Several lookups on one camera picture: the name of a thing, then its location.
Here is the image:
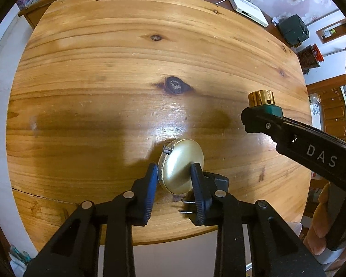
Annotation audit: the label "round cream compact case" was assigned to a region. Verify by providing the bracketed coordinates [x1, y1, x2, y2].
[158, 139, 204, 195]

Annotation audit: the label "green perfume bottle gold cap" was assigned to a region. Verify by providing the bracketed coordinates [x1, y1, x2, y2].
[248, 89, 283, 117]

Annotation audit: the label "black plug adapter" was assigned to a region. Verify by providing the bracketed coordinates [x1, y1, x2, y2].
[179, 171, 229, 226]

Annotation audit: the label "red lid jar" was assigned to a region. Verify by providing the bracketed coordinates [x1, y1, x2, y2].
[297, 44, 324, 74]

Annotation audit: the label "dark green bag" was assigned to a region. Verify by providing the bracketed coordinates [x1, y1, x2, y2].
[277, 14, 309, 48]

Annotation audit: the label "white router box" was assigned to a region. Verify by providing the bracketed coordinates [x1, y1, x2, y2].
[229, 0, 269, 27]

